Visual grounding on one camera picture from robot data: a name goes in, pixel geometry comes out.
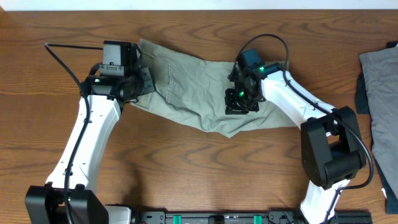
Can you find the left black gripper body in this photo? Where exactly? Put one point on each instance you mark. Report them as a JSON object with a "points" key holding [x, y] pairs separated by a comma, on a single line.
{"points": [[139, 83]]}

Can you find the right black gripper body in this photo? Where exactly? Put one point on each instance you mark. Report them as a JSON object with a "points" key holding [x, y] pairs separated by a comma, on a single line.
{"points": [[242, 101]]}

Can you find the khaki green shorts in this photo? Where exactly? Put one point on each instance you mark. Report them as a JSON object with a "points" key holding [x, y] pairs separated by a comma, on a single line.
{"points": [[191, 91]]}

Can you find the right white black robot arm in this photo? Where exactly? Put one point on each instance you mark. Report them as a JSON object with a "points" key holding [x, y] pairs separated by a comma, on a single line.
{"points": [[332, 150]]}

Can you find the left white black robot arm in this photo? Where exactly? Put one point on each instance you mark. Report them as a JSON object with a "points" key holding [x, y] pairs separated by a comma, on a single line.
{"points": [[69, 193]]}

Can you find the dark folded cloth pile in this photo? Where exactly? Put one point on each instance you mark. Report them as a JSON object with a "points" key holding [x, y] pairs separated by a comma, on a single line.
{"points": [[362, 107]]}

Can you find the grey folded garment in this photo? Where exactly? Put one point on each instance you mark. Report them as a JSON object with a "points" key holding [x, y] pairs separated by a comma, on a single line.
{"points": [[380, 77]]}

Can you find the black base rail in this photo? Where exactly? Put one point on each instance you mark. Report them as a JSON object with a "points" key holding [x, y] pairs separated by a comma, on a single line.
{"points": [[271, 217]]}

